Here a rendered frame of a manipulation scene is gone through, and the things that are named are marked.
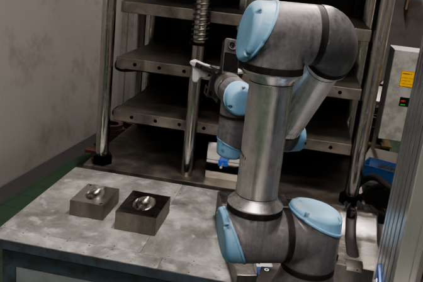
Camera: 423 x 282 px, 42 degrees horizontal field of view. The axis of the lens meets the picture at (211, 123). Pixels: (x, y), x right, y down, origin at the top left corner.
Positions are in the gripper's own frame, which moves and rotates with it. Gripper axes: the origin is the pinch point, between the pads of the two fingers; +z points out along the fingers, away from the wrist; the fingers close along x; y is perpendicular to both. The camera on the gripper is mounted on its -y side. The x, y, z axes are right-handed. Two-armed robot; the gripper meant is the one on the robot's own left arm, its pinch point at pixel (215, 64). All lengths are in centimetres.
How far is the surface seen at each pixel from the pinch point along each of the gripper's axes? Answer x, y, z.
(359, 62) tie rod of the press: 102, -1, 113
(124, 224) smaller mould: -13, 66, 22
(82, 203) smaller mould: -28, 64, 33
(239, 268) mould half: 20, 58, -12
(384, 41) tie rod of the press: 77, -16, 49
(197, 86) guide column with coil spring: 13, 23, 78
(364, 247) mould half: 64, 49, -5
